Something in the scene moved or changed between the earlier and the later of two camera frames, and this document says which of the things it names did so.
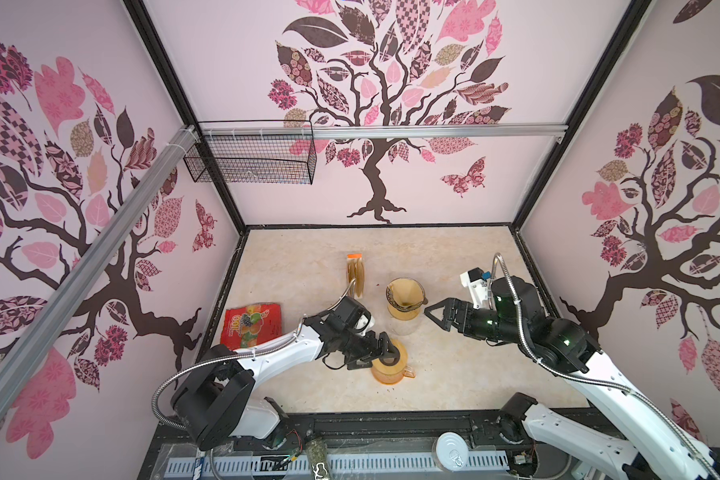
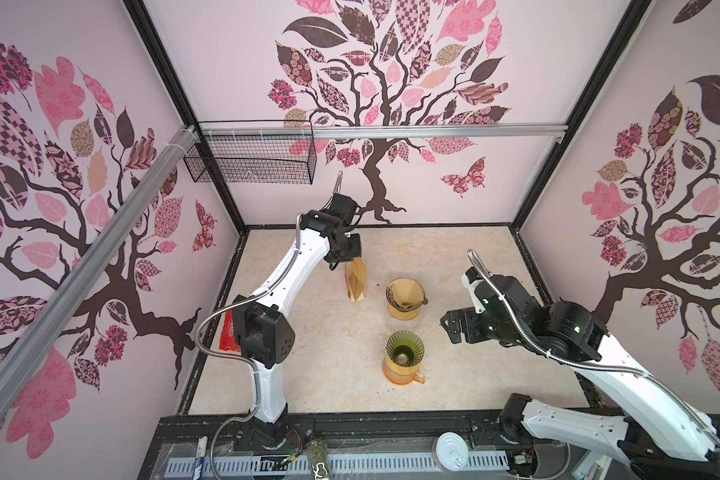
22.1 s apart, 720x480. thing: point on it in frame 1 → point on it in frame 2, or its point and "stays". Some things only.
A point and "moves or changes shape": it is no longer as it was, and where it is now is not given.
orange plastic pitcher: x=392 y=378 moves or changes shape
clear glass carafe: x=402 y=327 stays
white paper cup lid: x=452 y=451 stays
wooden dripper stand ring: x=403 y=315 stays
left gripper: x=370 y=352 → x=352 y=252
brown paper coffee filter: x=408 y=292 stays
